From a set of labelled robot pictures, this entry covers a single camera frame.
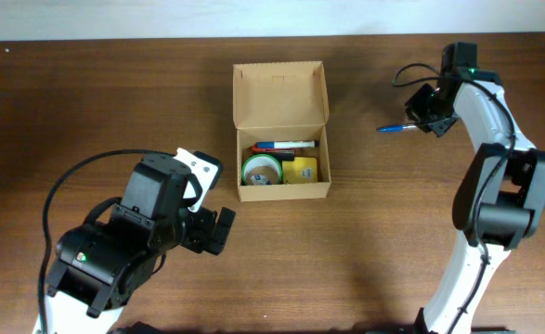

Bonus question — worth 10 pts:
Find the blue ballpoint pen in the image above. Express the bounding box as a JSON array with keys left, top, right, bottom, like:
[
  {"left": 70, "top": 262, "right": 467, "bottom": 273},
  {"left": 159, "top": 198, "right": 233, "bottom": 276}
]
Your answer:
[{"left": 377, "top": 123, "right": 418, "bottom": 133}]

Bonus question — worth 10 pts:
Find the small white blue box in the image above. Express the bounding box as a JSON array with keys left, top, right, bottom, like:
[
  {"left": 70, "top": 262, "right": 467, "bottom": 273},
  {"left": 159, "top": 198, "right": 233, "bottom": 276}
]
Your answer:
[{"left": 249, "top": 174, "right": 271, "bottom": 186}]

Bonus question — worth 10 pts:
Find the green tape roll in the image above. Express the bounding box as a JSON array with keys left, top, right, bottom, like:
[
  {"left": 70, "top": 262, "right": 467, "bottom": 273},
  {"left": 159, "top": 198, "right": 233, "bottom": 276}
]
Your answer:
[{"left": 241, "top": 154, "right": 283, "bottom": 186}]

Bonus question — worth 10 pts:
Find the blue white marker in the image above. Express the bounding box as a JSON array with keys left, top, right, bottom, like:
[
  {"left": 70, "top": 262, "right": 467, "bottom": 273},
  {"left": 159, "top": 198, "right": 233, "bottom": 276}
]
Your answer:
[{"left": 255, "top": 140, "right": 319, "bottom": 149}]

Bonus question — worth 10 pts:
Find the yellow sticky note pad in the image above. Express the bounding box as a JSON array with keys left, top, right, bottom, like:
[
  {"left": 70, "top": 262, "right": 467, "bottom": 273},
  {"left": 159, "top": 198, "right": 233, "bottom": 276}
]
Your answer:
[{"left": 282, "top": 157, "right": 318, "bottom": 185}]

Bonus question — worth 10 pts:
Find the brown cardboard box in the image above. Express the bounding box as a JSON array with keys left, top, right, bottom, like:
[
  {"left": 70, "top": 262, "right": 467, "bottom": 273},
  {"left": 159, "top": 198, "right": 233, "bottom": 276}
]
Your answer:
[{"left": 233, "top": 61, "right": 331, "bottom": 202}]

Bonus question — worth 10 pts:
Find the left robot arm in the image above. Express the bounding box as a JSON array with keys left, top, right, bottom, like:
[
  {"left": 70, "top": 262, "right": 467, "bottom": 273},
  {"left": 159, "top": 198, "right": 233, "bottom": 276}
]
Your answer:
[{"left": 33, "top": 148, "right": 235, "bottom": 333}]

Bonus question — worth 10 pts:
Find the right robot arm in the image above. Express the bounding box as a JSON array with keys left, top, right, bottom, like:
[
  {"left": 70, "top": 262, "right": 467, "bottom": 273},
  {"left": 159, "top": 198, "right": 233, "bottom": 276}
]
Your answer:
[{"left": 405, "top": 42, "right": 545, "bottom": 333}]

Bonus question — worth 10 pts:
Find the left black cable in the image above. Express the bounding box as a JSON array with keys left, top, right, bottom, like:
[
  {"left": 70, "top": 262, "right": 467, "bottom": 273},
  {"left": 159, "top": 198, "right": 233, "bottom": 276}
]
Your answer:
[{"left": 36, "top": 148, "right": 180, "bottom": 334}]

